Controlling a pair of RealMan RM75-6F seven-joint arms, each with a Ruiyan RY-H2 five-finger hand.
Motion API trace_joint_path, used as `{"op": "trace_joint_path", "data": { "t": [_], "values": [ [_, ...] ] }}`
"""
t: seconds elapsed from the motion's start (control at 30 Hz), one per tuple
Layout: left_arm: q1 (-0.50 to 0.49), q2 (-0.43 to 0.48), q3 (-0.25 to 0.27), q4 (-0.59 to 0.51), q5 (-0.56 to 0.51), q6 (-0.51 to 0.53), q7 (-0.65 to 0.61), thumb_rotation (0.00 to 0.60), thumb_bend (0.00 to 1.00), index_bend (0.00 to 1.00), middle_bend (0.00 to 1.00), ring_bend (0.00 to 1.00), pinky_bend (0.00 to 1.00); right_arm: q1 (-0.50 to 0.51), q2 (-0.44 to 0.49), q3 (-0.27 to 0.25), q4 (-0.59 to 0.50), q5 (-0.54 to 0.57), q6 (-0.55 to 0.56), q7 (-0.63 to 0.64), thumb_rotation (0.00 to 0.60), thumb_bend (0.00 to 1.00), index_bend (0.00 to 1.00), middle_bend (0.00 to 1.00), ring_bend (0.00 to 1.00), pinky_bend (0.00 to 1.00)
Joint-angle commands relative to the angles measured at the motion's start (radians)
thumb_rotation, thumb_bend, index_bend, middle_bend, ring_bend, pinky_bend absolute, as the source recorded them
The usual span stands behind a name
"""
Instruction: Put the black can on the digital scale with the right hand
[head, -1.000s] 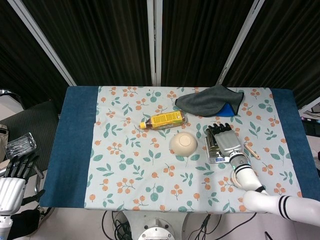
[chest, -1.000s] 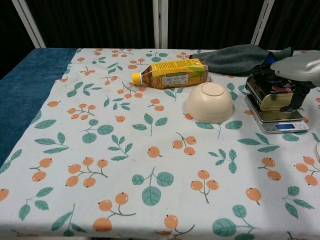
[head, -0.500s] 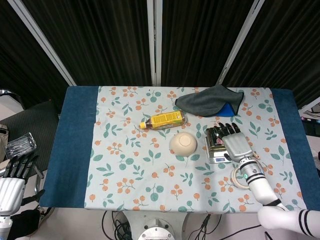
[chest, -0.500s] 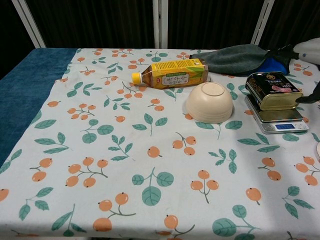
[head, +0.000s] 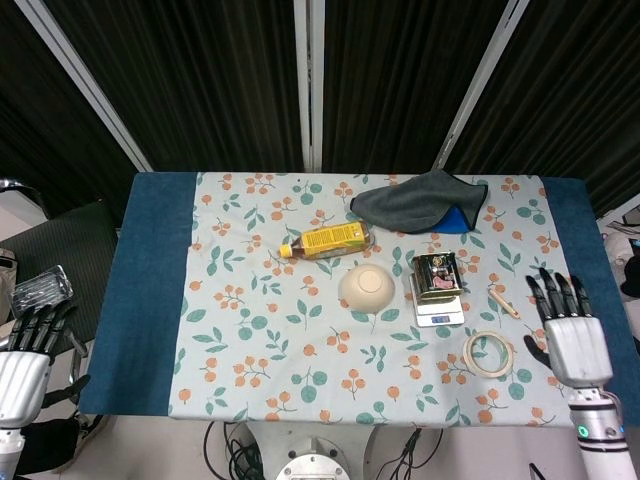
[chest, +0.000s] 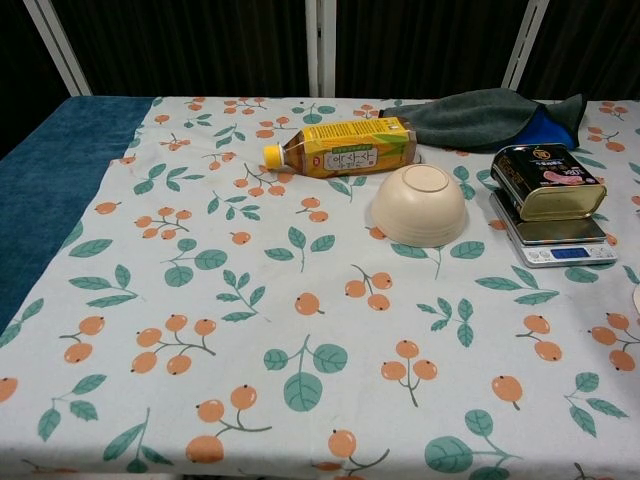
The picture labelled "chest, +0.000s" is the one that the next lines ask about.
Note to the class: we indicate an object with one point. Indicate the floral orange green tablecloth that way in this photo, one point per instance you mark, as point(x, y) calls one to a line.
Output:
point(300, 325)

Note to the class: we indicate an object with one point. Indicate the yellow label tea bottle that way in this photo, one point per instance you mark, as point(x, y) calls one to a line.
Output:
point(350, 150)

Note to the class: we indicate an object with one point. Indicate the cream upturned bowl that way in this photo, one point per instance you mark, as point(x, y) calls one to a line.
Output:
point(420, 215)

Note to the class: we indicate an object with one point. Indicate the grey microfibre towel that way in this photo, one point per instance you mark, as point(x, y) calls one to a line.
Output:
point(465, 122)

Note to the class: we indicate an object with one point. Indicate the blue table cover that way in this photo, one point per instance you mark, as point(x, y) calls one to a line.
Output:
point(55, 170)

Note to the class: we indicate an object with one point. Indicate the silver digital kitchen scale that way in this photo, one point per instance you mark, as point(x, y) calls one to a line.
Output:
point(565, 235)

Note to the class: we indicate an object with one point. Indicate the black luncheon meat can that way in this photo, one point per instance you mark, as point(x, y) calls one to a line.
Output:
point(545, 175)

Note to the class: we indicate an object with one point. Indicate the blue cloth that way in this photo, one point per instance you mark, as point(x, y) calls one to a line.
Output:
point(547, 130)

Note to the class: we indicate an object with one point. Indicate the white frame post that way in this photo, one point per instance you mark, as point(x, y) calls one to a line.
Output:
point(525, 45)
point(60, 50)
point(320, 50)

